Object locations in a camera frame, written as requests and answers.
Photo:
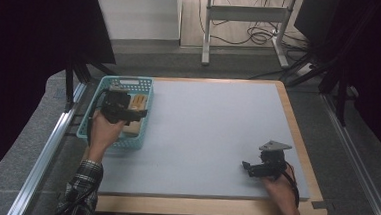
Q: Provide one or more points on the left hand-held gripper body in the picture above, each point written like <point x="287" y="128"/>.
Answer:
<point x="117" y="104"/>

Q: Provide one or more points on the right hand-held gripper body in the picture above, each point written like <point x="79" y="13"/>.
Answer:
<point x="272" y="162"/>

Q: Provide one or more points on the cream glove with orange fingers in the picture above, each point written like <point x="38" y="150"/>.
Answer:
<point x="138" y="102"/>

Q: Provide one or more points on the turquoise plastic basket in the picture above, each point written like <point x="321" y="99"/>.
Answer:
<point x="144" y="86"/>

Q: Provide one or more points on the person's right hand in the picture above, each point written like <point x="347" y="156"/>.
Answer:
<point x="285" y="193"/>

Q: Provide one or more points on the person's left hand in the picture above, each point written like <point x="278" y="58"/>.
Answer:
<point x="103" y="135"/>

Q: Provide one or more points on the black tripod legs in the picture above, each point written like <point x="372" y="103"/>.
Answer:
<point x="77" y="70"/>

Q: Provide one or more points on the grey tape piece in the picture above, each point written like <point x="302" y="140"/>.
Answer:
<point x="319" y="205"/>

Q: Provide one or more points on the white cabinet panel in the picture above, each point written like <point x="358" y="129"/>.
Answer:
<point x="137" y="15"/>

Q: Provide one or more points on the white power strip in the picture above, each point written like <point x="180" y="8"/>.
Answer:
<point x="303" y="69"/>

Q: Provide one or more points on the black curtain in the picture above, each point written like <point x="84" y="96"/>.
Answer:
<point x="374" y="65"/>
<point x="32" y="44"/>

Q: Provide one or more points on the black stand legs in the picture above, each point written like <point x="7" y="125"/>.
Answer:
<point x="334" y="73"/>

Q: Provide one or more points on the aluminium rail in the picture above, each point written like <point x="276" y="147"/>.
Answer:
<point x="47" y="152"/>
<point x="358" y="164"/>

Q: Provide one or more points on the white metal stand frame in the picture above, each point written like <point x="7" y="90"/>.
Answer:
<point x="247" y="13"/>

